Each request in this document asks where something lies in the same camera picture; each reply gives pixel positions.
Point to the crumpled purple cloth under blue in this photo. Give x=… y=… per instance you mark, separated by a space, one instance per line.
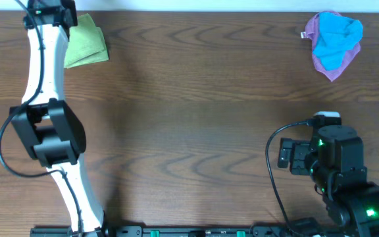
x=311 y=32

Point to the light green microfiber cloth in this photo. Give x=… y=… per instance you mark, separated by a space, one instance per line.
x=84 y=42

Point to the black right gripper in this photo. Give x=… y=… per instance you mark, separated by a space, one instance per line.
x=292 y=155

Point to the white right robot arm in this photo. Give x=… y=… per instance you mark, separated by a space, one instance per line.
x=334 y=160

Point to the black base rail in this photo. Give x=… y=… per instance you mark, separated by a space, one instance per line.
x=139 y=231

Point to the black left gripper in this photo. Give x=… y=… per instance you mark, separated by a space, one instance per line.
x=49 y=16

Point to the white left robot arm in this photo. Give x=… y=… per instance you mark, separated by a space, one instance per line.
x=48 y=128

